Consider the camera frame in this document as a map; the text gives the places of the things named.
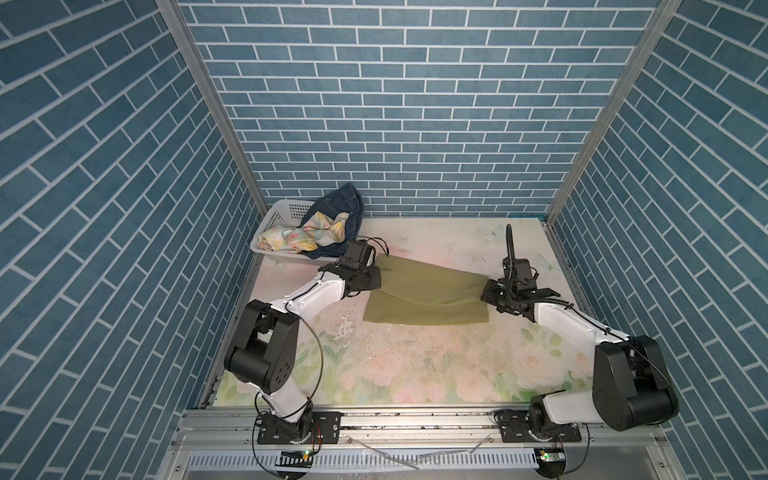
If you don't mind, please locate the olive green skirt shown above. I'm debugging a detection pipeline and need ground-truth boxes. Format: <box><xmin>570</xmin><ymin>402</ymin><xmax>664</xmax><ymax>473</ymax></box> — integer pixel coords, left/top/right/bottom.
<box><xmin>363</xmin><ymin>256</ymin><xmax>489</xmax><ymax>326</ymax></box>

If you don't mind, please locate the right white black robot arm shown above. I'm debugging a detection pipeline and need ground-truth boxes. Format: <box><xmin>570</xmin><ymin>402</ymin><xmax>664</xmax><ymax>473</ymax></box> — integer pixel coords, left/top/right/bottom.
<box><xmin>482</xmin><ymin>253</ymin><xmax>679</xmax><ymax>441</ymax></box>

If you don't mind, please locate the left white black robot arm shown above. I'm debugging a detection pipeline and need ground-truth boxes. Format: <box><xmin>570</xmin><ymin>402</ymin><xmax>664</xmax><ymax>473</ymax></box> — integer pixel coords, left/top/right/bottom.
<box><xmin>223</xmin><ymin>240</ymin><xmax>381</xmax><ymax>442</ymax></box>

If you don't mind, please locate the floral pastel skirt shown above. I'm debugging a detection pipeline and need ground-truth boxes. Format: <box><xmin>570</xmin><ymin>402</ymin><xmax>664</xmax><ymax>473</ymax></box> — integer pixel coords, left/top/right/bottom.
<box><xmin>251</xmin><ymin>212</ymin><xmax>349</xmax><ymax>253</ymax></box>

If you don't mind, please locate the blue denim skirt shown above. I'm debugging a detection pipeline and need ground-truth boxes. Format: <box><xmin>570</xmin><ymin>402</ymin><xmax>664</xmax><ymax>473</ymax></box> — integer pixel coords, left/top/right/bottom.
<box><xmin>301</xmin><ymin>183</ymin><xmax>364</xmax><ymax>259</ymax></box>

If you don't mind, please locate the white plastic laundry basket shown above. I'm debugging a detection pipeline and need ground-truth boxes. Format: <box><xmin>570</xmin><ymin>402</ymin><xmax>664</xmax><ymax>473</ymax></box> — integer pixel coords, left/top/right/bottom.
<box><xmin>249</xmin><ymin>199</ymin><xmax>336</xmax><ymax>266</ymax></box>

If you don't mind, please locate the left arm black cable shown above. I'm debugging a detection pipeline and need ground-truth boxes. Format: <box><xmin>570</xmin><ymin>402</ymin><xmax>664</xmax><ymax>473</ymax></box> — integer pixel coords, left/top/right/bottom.
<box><xmin>250</xmin><ymin>236</ymin><xmax>391</xmax><ymax>480</ymax></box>

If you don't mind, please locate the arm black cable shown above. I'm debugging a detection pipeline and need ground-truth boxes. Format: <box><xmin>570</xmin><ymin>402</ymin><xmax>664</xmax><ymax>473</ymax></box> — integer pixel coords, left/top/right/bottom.
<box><xmin>250</xmin><ymin>236</ymin><xmax>391</xmax><ymax>480</ymax></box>
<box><xmin>503</xmin><ymin>224</ymin><xmax>673</xmax><ymax>478</ymax></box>

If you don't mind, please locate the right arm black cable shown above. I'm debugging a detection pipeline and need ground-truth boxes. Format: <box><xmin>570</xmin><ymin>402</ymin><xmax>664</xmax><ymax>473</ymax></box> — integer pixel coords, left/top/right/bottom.
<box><xmin>503</xmin><ymin>224</ymin><xmax>673</xmax><ymax>478</ymax></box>

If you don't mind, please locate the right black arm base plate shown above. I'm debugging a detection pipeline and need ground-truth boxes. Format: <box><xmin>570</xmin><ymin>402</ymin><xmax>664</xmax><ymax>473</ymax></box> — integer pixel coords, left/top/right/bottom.
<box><xmin>492</xmin><ymin>409</ymin><xmax>582</xmax><ymax>443</ymax></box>

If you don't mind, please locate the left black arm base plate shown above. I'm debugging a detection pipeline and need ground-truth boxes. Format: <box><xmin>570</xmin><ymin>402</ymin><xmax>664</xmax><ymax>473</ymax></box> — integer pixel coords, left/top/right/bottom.
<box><xmin>256</xmin><ymin>410</ymin><xmax>341</xmax><ymax>445</ymax></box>

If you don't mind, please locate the aluminium front mounting rail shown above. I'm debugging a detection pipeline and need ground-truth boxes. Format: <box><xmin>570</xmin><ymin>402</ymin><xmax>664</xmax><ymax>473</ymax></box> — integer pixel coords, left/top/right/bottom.
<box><xmin>157</xmin><ymin>404</ymin><xmax>684</xmax><ymax>479</ymax></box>

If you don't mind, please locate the left aluminium corner post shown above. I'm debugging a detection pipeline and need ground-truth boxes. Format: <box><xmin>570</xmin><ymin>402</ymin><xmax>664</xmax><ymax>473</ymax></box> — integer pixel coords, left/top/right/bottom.
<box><xmin>156</xmin><ymin>0</ymin><xmax>269</xmax><ymax>215</ymax></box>

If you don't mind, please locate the aluminium corner post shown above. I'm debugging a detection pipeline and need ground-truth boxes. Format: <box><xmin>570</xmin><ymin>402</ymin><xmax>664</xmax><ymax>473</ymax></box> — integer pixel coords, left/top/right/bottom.
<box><xmin>156</xmin><ymin>0</ymin><xmax>269</xmax><ymax>215</ymax></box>
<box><xmin>544</xmin><ymin>0</ymin><xmax>682</xmax><ymax>225</ymax></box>

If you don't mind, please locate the right aluminium corner post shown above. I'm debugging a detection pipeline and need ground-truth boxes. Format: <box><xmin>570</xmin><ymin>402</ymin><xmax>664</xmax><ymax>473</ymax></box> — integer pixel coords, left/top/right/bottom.
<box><xmin>544</xmin><ymin>0</ymin><xmax>682</xmax><ymax>225</ymax></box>

